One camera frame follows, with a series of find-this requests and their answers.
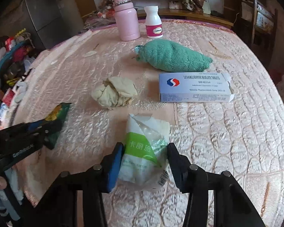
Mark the wooden tv cabinet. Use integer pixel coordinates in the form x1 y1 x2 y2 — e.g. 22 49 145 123
84 8 233 29

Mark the white pill bottle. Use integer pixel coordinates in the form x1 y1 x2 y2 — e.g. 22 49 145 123
144 6 162 39

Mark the white green plastic bag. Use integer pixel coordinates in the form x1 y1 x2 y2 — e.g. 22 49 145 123
118 114 170 191

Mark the pink thermos bottle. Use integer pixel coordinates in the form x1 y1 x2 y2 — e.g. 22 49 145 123
114 0 140 42

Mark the pink quilted table cover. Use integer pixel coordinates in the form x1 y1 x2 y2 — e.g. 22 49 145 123
14 20 284 226

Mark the grey refrigerator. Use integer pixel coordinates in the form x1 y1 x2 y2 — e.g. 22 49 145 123
4 0 85 50

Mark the beige paper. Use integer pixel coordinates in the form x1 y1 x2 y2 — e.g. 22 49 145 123
91 76 138 110

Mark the white medicine tablets box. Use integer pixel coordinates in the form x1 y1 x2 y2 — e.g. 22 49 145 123
158 72 235 103

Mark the cluttered side shelf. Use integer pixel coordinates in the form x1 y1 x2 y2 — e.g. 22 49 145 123
0 30 35 129

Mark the dark green snack wrapper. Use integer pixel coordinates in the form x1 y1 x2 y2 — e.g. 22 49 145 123
42 103 71 150

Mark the green knitted cloth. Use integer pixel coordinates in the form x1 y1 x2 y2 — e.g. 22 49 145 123
134 39 212 72

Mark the wooden chair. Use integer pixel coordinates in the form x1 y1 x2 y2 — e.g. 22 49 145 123
223 0 279 52

